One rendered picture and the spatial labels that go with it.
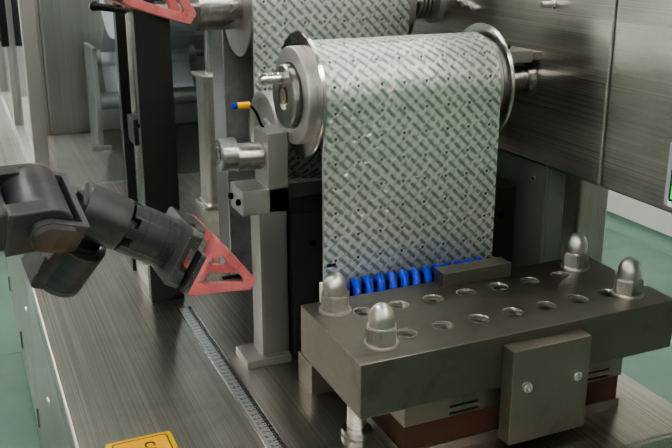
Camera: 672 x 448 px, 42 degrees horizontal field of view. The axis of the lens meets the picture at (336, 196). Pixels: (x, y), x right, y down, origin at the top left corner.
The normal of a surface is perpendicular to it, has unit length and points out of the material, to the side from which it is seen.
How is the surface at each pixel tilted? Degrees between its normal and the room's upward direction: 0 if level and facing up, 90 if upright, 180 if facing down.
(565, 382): 90
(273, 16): 92
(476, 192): 90
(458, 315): 0
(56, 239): 121
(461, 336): 0
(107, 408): 0
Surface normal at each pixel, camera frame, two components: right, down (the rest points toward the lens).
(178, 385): 0.00, -0.96
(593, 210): 0.40, 0.26
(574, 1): -0.92, 0.11
